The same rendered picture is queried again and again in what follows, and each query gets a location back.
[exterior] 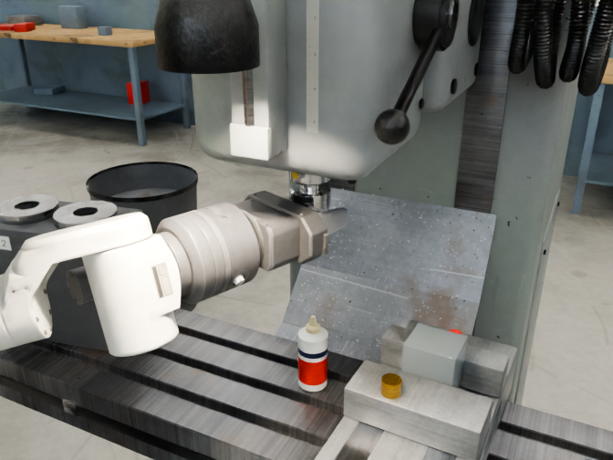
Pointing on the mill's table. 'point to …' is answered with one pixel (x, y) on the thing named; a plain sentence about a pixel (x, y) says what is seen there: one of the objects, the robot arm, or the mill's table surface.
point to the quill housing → (327, 88)
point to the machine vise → (400, 448)
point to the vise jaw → (420, 411)
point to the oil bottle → (313, 356)
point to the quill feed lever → (437, 22)
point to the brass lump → (391, 385)
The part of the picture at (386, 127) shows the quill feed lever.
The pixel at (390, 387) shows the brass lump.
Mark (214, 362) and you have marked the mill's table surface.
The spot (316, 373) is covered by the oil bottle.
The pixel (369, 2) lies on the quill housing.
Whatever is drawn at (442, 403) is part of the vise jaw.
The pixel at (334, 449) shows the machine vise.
